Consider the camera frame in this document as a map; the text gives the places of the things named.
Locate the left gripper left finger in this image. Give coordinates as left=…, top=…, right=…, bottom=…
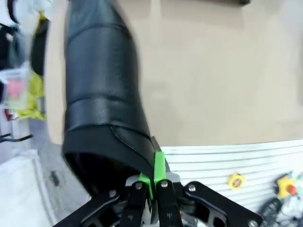
left=53, top=172, right=156, bottom=227

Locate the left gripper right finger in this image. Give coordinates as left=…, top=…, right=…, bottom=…
left=153, top=150, right=264, bottom=227

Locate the black strap shoe grey insole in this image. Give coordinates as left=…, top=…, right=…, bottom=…
left=61, top=0, right=158, bottom=199

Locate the yellow round button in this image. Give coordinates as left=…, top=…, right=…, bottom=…
left=226, top=173, right=246, bottom=191

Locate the yellow emergency stop button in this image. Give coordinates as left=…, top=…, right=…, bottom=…
left=275, top=173, right=298, bottom=199

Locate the yellow green bag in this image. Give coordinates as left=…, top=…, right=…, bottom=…
left=16, top=70, right=47, bottom=122

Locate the black hanging t-shirt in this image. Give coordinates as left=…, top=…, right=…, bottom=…
left=30, top=18, right=52, bottom=77

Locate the black coiled cable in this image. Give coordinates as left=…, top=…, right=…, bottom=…
left=259, top=197, right=284, bottom=219

